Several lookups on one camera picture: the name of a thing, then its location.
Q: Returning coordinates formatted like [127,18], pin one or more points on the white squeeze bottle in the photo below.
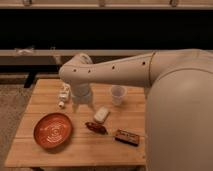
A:
[64,95]

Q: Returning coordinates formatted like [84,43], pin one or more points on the dark red snack packet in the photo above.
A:
[97,128]

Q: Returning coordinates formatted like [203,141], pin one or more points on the brown chocolate bar box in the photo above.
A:
[127,137]

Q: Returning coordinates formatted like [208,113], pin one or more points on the translucent plastic cup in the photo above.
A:
[118,93]

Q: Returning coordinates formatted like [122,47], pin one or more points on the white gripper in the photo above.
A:
[81,94]

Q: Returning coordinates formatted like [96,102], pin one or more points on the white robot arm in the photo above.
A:
[179,103]

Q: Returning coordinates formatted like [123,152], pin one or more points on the grey metal rail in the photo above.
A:
[49,57]

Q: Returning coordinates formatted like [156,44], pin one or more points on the wooden table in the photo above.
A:
[85,147]

